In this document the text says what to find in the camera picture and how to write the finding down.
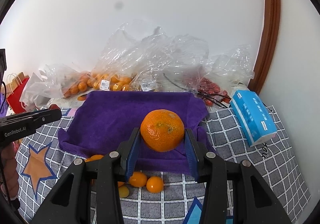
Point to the orange mandarin end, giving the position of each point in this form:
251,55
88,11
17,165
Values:
162,130

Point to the clear bag of red fruit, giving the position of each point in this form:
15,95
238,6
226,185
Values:
222,73

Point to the small orange kumquat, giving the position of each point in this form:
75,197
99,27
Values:
155,184

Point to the grey plastic bag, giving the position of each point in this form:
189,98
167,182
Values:
33,97

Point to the blue tissue pack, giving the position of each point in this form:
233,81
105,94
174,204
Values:
253,116

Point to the brown wooden door frame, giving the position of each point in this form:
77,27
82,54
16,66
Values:
269,36

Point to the clear bag of mandarins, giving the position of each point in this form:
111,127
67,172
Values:
59,79

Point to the yellow small fruit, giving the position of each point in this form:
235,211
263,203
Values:
123,191

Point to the round orange mandarin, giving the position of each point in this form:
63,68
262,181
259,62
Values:
94,158

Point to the person's left hand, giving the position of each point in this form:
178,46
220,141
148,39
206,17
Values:
9,180

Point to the clear bag of kumquats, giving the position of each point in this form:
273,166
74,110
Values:
152,59

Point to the fruit print cardboard box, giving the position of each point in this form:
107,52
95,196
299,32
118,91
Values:
72,102

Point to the small orange mandarin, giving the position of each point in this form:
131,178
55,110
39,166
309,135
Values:
138,179

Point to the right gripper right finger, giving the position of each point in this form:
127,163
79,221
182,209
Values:
195,152

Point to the grey checked blanket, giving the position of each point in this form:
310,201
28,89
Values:
274,160

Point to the red paper bag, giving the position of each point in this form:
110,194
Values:
15,86

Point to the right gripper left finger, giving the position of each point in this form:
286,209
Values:
129,152

